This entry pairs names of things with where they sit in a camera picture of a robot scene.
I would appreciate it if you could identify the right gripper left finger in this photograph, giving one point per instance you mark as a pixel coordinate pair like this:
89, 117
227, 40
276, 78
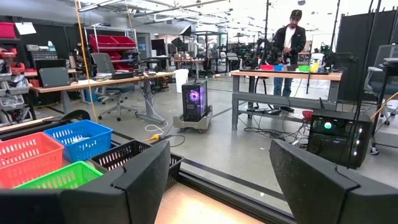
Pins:
146, 186

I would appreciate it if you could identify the small green basket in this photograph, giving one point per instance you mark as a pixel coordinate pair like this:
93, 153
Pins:
304, 68

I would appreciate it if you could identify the wooden desk grey legs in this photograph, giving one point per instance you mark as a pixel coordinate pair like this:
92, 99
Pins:
102, 82

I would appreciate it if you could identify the white trash bin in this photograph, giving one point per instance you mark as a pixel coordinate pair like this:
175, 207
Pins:
181, 79

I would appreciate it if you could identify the black desk keyboard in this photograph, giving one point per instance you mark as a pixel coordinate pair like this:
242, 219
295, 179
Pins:
122, 75

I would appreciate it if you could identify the black partition wall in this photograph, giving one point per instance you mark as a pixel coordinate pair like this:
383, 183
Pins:
357, 46

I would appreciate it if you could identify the green plastic basket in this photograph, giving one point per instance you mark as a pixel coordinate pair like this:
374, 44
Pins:
62, 179

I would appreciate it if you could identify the red wall bin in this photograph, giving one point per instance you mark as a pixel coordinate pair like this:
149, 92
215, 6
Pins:
7, 30

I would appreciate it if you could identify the yellow white wipes canister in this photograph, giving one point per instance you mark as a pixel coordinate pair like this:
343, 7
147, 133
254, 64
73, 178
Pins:
316, 62

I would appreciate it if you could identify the grey storage bin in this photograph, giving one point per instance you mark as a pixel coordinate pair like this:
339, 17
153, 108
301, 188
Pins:
17, 84

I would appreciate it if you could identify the small red basket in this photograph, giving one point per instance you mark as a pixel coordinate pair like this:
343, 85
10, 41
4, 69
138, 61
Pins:
266, 67

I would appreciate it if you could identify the person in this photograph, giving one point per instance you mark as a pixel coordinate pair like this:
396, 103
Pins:
289, 43

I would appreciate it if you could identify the grey office chair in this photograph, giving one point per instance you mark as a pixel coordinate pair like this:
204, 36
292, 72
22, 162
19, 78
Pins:
105, 67

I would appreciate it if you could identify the red storage bin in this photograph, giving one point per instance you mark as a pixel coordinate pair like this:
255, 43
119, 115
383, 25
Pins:
124, 41
102, 40

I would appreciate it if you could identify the black computer green light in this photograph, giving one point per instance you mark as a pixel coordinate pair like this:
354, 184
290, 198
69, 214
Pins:
339, 140

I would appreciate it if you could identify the white paper sheet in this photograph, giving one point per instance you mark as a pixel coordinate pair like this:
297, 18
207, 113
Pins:
25, 28

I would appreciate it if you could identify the black studio softbox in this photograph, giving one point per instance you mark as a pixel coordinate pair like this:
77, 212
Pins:
186, 30

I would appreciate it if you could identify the wooden workbench grey frame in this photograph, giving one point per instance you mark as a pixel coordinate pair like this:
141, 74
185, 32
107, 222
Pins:
280, 75

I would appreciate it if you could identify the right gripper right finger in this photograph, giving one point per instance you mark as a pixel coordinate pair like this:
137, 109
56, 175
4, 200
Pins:
311, 186

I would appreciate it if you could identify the small blue basket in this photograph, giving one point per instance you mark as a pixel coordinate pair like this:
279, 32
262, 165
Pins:
278, 67

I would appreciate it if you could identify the grey laptop lid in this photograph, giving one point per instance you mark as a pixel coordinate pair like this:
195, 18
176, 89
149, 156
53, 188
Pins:
54, 77

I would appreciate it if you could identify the small black basket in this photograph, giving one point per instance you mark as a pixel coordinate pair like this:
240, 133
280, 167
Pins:
291, 67

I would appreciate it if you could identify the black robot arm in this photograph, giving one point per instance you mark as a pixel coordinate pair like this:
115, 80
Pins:
339, 59
264, 53

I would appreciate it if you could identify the grey computer cart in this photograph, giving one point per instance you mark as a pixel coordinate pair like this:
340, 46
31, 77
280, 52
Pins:
192, 124

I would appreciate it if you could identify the computer tower purple fan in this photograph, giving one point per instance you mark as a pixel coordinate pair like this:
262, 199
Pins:
194, 99

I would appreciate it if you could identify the grey mesh chair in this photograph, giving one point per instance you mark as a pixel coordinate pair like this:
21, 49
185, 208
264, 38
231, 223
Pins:
382, 71

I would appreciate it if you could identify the orange plastic basket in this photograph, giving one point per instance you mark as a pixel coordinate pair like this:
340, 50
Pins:
28, 158

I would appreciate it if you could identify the black plastic basket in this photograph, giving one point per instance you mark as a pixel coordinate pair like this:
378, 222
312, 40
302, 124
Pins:
109, 157

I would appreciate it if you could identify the blue plastic basket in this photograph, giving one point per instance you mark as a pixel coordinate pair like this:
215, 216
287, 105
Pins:
93, 137

